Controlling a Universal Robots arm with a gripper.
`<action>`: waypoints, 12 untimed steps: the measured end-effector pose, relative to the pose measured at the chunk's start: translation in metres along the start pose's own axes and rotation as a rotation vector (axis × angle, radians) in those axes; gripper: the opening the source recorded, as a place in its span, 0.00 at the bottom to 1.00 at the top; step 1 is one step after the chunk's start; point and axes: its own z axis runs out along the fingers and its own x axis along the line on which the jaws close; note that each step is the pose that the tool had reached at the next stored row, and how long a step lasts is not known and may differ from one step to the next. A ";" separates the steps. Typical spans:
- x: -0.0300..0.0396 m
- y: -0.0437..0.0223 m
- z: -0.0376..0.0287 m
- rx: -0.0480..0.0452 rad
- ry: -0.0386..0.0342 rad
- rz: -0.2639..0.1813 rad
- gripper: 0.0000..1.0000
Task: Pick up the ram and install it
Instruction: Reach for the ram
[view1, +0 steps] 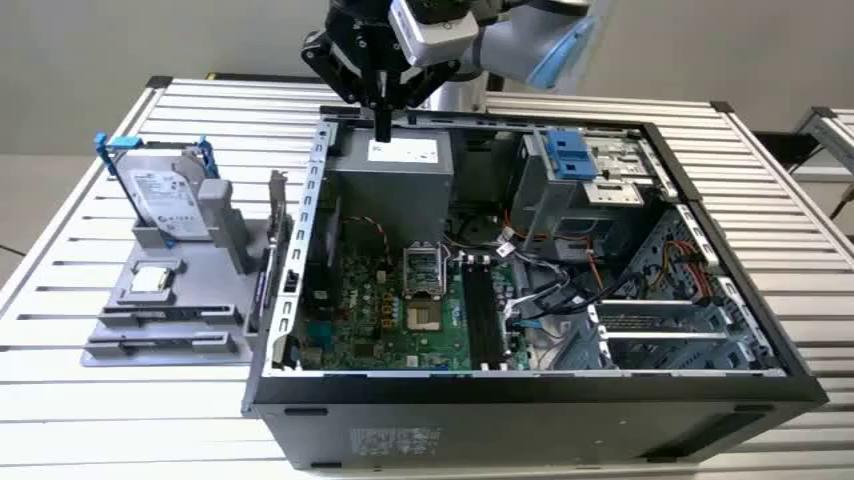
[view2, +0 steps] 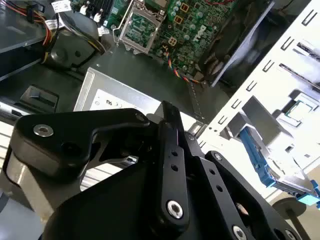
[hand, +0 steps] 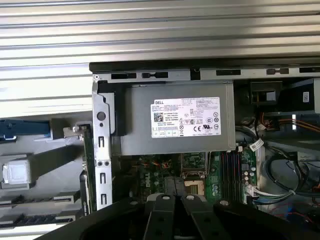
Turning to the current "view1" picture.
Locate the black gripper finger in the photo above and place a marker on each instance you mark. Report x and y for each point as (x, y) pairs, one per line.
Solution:
(427, 82)
(327, 65)

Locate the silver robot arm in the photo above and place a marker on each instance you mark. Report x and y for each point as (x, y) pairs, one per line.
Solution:
(514, 40)

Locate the RAM slot black latches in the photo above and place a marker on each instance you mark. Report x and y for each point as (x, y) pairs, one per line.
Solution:
(473, 312)

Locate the RAM slot white latches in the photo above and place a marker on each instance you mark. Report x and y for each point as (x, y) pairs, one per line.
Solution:
(497, 312)
(481, 312)

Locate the grey power supply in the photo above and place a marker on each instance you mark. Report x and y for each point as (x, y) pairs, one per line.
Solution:
(394, 200)

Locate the blue drive bay latch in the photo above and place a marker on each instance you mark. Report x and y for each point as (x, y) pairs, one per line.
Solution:
(568, 150)

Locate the graphics card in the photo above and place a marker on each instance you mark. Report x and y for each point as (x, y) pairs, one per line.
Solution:
(279, 195)

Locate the hard disk in blue carrier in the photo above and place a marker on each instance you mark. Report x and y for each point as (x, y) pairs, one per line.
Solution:
(157, 195)

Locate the CPU socket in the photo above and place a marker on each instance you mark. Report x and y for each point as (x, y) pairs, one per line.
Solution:
(425, 316)

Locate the grey parts rack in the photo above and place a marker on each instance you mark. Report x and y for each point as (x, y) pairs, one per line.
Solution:
(201, 285)

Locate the green motherboard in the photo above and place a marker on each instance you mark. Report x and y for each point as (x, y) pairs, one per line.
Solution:
(361, 325)

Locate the silver CPU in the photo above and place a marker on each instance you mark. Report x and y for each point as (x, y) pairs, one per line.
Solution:
(149, 280)

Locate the metal slat side table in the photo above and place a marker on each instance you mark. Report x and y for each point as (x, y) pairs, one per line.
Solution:
(837, 140)

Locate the black grey PC case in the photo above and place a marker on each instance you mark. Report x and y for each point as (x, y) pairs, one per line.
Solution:
(534, 425)

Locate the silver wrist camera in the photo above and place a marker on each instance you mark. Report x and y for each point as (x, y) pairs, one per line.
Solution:
(434, 35)

